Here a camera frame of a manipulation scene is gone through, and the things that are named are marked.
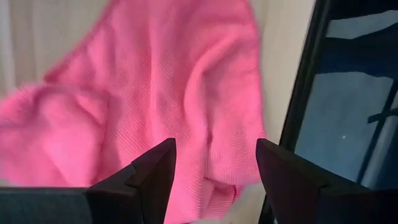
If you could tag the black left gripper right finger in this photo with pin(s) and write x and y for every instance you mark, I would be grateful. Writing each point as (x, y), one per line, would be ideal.
(311, 202)

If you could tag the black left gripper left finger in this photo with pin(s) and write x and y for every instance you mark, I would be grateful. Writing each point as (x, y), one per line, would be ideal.
(109, 205)

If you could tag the pink microfiber towel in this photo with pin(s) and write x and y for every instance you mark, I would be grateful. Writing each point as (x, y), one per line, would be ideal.
(140, 87)

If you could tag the black aluminium table frame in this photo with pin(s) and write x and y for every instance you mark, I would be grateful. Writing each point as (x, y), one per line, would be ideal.
(306, 62)

